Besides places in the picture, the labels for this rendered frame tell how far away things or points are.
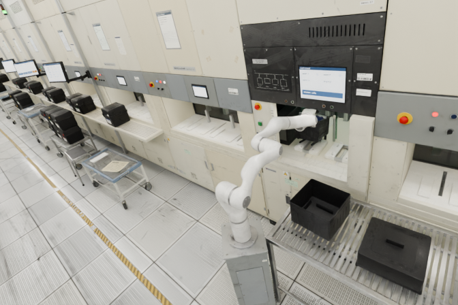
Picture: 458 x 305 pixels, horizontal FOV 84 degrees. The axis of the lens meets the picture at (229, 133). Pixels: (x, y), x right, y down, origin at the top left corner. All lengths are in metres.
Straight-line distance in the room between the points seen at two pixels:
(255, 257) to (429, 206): 1.07
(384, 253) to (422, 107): 0.77
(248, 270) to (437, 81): 1.48
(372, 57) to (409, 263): 1.04
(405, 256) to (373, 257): 0.15
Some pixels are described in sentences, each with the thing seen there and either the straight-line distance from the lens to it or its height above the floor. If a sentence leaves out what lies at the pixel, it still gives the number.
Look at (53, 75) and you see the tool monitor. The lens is 4.31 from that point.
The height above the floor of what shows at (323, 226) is 0.87.
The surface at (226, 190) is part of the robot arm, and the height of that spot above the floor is 1.18.
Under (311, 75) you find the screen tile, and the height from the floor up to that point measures 1.63.
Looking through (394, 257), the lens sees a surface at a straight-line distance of 1.66.
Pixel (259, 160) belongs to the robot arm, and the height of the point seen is 1.24.
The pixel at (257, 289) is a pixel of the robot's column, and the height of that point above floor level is 0.37.
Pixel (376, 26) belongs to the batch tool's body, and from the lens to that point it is 1.52.
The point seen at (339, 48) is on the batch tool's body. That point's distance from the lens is 1.59.
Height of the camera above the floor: 2.17
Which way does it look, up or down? 29 degrees down
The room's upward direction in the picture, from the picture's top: 12 degrees counter-clockwise
